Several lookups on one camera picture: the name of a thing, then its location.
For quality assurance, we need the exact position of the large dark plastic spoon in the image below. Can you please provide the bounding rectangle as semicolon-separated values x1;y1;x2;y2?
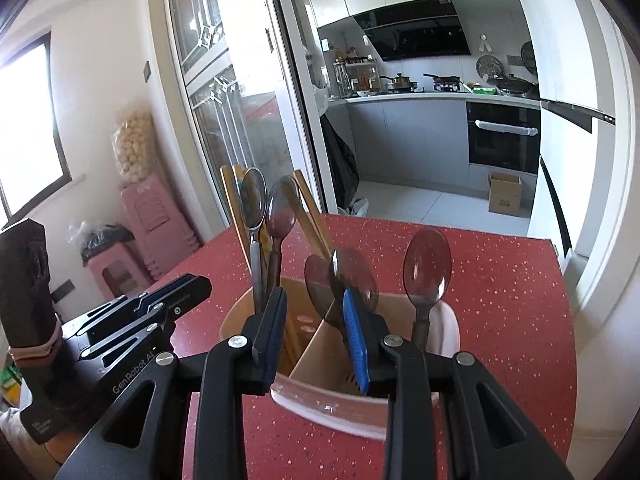
402;226;452;350

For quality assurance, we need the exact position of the metal spoon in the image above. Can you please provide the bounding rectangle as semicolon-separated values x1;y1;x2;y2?
240;167;267;313

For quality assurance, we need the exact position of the blue patterned wooden chopstick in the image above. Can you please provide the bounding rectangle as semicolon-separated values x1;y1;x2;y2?
220;165;256;273

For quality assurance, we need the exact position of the plain wooden chopstick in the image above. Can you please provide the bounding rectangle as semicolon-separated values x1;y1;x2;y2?
294;169;335;260

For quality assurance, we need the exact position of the grey kitchen counter cabinet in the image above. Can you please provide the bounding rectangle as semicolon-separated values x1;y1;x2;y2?
326;96;470;192

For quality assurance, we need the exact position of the small pink stool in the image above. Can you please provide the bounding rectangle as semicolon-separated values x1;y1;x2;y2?
88;243;152;300

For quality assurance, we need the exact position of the black plastic bag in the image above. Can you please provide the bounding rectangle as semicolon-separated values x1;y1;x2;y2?
67;221;134;266

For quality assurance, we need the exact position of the pink plastic stool stack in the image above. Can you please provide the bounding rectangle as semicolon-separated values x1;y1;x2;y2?
120;174;201;281

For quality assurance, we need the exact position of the pink utensil holder caddy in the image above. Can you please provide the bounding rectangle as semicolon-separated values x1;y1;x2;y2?
219;278;460;441

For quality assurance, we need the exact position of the bag of pale balls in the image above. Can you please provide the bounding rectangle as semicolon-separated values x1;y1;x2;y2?
112;112;155;185

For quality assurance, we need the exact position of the dark spoon in caddy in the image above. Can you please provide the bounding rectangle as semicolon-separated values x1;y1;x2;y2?
266;176;299;296

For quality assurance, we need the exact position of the cardboard box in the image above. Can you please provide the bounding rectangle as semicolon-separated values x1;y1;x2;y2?
488;172;523;216

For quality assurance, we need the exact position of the black built-in oven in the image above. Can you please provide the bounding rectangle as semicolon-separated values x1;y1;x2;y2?
466;102;541;174

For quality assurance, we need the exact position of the glass sliding door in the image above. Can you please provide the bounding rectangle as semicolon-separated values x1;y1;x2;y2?
145;0;335;240

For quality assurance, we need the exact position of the black range hood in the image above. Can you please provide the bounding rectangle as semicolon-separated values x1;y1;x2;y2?
354;0;471;62

